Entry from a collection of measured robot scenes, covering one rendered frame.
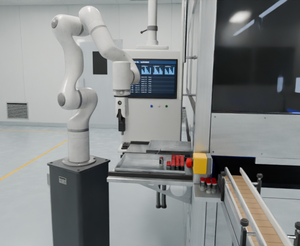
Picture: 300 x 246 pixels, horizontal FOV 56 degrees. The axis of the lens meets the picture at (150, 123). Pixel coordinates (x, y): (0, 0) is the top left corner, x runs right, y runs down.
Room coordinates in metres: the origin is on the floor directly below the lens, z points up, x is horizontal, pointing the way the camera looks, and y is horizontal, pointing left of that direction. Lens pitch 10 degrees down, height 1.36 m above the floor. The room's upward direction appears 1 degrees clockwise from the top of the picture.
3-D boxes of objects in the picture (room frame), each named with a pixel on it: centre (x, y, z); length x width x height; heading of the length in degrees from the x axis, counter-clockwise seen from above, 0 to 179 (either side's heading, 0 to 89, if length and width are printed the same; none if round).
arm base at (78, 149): (1.56, 0.41, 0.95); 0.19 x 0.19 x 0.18
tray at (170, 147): (1.73, -0.16, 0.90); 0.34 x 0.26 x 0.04; 84
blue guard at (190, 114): (2.22, -0.31, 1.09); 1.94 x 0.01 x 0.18; 174
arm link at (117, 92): (1.35, 0.14, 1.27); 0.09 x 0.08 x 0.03; 174
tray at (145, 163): (1.40, -0.01, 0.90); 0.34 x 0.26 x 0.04; 84
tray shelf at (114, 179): (1.57, -0.07, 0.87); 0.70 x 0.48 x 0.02; 174
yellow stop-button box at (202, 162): (1.13, -0.22, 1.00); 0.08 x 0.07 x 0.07; 84
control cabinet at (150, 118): (2.32, -0.01, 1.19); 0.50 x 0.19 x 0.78; 90
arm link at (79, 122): (1.58, 0.39, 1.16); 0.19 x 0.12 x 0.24; 142
